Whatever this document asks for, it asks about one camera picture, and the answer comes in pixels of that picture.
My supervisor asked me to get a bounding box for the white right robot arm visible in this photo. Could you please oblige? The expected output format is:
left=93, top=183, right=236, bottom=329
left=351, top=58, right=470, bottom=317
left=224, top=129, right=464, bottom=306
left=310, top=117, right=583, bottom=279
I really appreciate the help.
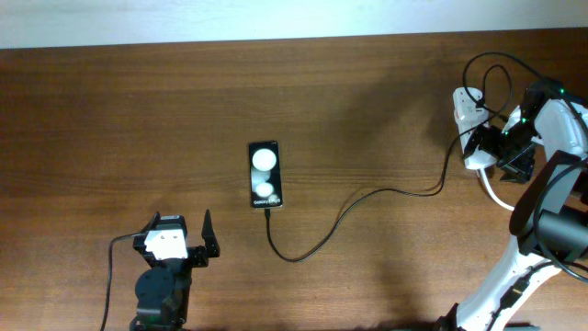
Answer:
left=434, top=80, right=587, bottom=330

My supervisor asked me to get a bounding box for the white power strip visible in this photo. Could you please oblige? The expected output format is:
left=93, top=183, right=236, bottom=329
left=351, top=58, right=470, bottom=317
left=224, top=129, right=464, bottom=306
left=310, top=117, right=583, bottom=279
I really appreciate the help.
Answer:
left=457, top=123, right=497, bottom=170

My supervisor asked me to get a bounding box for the black charging cable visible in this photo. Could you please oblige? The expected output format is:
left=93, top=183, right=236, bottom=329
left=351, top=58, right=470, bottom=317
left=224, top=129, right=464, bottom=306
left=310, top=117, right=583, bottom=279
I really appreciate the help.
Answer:
left=263, top=63, right=514, bottom=264

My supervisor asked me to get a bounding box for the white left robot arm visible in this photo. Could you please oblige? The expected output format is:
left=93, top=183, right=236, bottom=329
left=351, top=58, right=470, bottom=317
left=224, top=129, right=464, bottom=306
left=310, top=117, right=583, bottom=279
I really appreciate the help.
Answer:
left=130, top=211, right=221, bottom=331

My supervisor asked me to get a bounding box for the black Galaxy flip phone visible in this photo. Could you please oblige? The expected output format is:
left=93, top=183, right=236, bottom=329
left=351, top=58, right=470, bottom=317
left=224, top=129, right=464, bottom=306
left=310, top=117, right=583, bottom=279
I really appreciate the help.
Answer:
left=248, top=141, right=284, bottom=210

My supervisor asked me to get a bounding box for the white charger adapter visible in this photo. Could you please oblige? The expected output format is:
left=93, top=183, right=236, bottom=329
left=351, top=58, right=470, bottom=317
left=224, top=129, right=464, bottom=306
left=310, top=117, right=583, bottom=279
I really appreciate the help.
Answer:
left=453, top=87, right=489, bottom=124

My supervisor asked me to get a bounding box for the white power strip cord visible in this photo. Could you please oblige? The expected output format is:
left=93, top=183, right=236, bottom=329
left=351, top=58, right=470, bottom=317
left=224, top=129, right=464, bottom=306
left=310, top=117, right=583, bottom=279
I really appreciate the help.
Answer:
left=477, top=167, right=515, bottom=212

